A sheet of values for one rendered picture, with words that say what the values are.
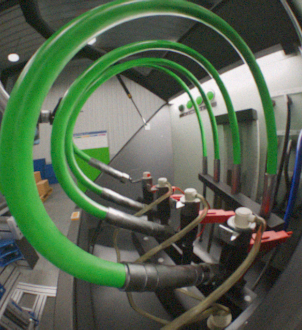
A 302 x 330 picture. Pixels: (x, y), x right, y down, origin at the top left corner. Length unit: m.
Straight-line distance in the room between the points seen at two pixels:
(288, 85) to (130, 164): 0.65
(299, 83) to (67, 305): 0.65
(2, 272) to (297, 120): 1.08
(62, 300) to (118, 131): 6.65
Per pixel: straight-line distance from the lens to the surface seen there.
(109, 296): 0.43
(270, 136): 0.19
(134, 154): 0.63
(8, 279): 0.79
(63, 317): 0.30
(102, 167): 0.28
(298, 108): 0.40
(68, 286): 0.33
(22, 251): 0.72
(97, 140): 6.68
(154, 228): 0.16
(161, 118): 0.70
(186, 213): 0.18
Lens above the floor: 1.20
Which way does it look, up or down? 8 degrees down
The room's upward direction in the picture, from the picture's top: 4 degrees counter-clockwise
